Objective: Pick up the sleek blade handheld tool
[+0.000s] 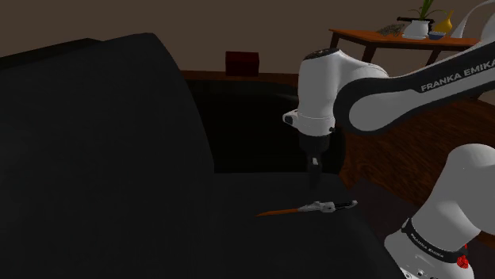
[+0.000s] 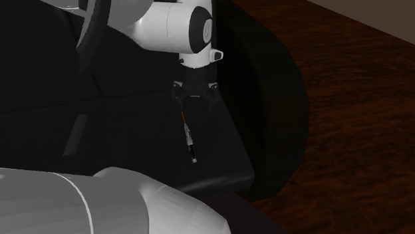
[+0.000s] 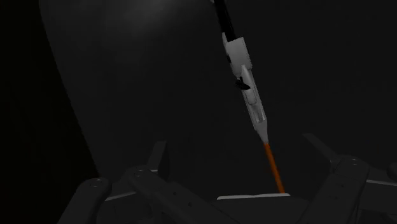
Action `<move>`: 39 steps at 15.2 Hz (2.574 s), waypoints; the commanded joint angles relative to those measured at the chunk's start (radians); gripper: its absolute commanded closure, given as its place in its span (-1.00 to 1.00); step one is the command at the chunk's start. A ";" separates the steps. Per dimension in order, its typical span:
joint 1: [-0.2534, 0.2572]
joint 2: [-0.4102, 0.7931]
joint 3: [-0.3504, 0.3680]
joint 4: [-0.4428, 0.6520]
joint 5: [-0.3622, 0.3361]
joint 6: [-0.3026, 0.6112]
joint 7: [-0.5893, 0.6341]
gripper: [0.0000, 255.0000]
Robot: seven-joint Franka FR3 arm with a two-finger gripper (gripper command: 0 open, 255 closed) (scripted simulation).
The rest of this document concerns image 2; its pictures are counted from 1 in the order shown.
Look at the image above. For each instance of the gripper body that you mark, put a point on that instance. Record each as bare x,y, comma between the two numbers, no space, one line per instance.
195,85

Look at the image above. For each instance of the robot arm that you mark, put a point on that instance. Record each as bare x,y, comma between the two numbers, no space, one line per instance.
162,29

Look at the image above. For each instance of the orange silver black pen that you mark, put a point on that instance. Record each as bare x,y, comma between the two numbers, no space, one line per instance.
188,134

